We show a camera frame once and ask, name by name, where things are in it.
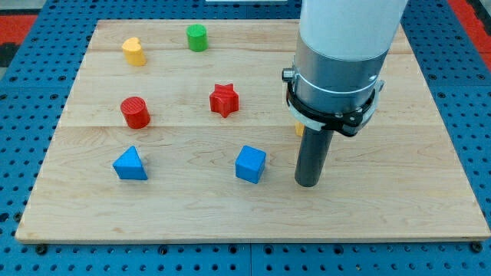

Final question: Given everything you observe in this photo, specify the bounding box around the blue triangular prism block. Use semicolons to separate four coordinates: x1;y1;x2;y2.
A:
112;146;148;180

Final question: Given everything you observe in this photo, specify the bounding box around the black clamp ring with bracket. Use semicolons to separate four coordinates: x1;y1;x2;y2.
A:
285;79;386;138

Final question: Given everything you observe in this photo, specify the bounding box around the green cylinder block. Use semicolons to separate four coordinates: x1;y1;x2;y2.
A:
186;24;208;52

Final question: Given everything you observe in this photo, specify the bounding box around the red star block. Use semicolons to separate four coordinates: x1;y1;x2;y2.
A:
209;84;239;118

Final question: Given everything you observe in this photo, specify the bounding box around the red cylinder block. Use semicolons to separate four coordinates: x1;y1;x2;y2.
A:
120;97;150;129

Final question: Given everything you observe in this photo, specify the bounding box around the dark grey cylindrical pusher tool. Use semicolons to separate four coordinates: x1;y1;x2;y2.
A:
295;127;334;187

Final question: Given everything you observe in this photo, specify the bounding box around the yellow hexagon block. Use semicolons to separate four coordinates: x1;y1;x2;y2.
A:
295;121;305;136

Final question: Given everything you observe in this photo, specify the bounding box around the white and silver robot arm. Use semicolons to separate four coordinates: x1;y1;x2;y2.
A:
289;0;407;113

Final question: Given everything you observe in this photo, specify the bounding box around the blue cube block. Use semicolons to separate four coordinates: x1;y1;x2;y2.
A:
235;146;266;184

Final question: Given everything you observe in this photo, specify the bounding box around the yellow heart block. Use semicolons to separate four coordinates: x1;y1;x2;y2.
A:
121;37;147;67

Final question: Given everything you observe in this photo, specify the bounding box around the light wooden board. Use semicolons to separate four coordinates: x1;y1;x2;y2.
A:
15;20;490;245

